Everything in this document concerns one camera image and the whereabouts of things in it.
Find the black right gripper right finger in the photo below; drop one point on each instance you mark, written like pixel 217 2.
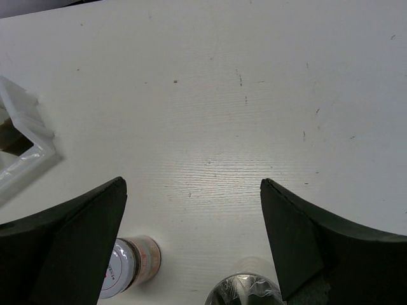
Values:
pixel 322 258

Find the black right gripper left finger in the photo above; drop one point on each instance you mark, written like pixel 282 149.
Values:
pixel 60 255

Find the small jar white lid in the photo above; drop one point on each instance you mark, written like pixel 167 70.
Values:
pixel 133 261

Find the steel lid white powder jar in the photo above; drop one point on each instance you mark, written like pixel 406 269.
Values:
pixel 253 280

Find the glass bottle with dark sauce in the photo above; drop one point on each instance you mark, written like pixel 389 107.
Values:
pixel 12 141

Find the white plastic organizer tray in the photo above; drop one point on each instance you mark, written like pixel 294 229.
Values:
pixel 18 172

